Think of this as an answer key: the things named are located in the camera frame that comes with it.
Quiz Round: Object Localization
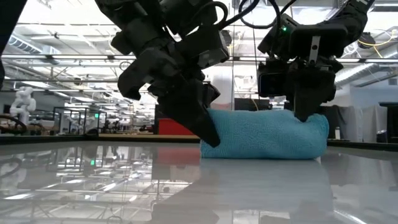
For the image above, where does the blue terry towel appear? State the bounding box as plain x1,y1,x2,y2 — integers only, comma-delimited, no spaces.
200,108,330,161

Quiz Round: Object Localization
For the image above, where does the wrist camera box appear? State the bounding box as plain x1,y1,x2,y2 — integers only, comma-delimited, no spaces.
175,26,231,72
256,60,289,98

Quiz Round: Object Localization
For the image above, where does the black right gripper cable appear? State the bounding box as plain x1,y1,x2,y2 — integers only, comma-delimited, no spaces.
238,0,298,30

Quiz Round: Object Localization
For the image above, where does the red bin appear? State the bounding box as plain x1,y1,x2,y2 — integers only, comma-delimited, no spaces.
157,117,196,136

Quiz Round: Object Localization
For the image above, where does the black diagonal frame strut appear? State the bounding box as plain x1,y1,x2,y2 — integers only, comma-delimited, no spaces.
0,0,29,91

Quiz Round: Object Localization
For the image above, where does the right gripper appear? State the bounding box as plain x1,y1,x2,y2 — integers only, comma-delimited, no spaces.
285,58,345,123

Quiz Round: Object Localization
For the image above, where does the white humanoid robot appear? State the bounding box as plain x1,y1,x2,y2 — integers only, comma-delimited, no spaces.
9,86,37,126

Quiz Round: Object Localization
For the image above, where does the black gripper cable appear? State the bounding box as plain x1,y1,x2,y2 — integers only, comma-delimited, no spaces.
186,0,230,32
238,0,298,30

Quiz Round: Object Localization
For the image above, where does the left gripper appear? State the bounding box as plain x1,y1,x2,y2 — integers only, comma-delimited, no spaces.
110,19,222,149

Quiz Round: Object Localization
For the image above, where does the dark hanging cloth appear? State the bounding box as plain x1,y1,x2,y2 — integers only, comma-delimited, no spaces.
320,105,352,140

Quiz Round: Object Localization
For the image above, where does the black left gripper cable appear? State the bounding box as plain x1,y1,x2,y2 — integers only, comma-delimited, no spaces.
186,0,230,32

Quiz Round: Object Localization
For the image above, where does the pink hanging cloth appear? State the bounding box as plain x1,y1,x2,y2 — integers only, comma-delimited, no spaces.
210,101,233,111

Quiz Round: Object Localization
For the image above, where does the black rack frame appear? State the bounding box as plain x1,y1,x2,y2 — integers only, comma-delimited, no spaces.
52,106,108,135

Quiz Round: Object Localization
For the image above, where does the black screen on stand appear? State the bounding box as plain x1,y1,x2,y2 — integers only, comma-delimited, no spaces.
234,98,271,112

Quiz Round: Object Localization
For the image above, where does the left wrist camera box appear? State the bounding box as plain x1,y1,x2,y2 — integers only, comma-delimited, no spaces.
175,26,231,72

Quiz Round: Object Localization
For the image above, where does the black table frame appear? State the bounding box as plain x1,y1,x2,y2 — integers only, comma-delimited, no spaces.
0,133,398,152

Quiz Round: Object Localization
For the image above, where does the black ceiling-hung device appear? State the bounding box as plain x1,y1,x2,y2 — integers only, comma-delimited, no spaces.
356,32,376,50

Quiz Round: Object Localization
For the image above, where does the dark cabinet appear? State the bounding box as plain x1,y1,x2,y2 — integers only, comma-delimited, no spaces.
378,101,398,144

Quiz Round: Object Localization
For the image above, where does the white hanging cloth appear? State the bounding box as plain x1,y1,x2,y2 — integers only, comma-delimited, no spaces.
351,105,381,143

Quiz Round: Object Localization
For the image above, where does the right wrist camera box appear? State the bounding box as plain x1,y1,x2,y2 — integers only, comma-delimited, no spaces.
256,60,289,98

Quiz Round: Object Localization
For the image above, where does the white cable coil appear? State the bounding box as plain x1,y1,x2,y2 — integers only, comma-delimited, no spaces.
341,40,359,59

